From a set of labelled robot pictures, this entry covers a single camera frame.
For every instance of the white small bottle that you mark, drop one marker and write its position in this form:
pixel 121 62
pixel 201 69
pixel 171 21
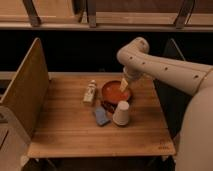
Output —
pixel 90 92

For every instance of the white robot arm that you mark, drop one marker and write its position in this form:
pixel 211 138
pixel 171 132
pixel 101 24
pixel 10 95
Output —
pixel 195 149

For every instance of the orange round bowl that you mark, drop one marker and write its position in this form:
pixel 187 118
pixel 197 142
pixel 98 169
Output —
pixel 111 95

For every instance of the white paper cup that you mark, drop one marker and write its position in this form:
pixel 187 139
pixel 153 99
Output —
pixel 121 114

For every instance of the yellow gripper tip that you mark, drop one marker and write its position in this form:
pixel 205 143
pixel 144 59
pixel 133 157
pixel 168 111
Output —
pixel 123 85

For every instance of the right dark side panel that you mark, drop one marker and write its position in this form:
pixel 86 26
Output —
pixel 173 101

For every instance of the left wooden side panel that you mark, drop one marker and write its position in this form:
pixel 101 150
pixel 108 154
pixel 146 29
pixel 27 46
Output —
pixel 22 101

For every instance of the blue sponge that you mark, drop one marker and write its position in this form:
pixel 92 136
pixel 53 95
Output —
pixel 100 116

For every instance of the wooden shelf with brackets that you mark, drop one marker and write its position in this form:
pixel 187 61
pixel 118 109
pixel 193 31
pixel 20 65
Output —
pixel 108 15

